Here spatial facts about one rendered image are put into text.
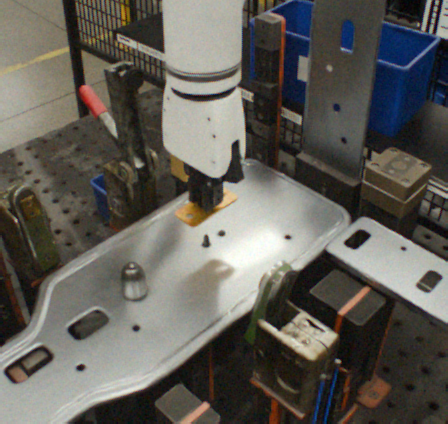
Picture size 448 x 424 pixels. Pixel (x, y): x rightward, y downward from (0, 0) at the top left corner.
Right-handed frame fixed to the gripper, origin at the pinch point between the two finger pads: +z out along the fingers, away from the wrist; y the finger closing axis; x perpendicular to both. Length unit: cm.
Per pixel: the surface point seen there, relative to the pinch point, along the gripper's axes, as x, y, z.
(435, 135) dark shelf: 43.6, 11.1, 6.5
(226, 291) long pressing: -4.5, 8.0, 9.4
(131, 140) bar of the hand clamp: -0.4, -14.6, -1.0
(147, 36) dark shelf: 35, -55, 6
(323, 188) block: 24.9, 1.4, 12.9
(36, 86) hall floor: 94, -240, 110
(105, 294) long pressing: -15.9, -2.4, 9.4
